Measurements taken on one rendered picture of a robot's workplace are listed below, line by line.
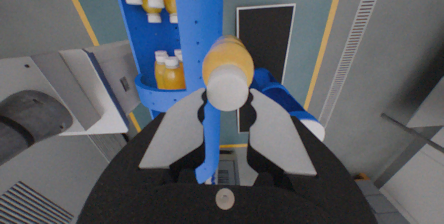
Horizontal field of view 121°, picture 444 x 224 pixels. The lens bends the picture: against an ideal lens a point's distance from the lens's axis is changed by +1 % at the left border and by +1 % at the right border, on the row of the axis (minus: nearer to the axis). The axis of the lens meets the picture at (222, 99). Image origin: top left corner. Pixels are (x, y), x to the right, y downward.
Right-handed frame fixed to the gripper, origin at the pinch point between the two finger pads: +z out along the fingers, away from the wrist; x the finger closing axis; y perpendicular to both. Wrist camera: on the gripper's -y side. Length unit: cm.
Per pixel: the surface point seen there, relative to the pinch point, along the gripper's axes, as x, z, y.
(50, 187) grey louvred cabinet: -153, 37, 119
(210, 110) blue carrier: -5.4, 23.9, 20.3
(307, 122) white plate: 40, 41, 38
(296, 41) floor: 73, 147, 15
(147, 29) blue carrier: -28.0, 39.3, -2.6
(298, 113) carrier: 38, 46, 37
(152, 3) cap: -19.5, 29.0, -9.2
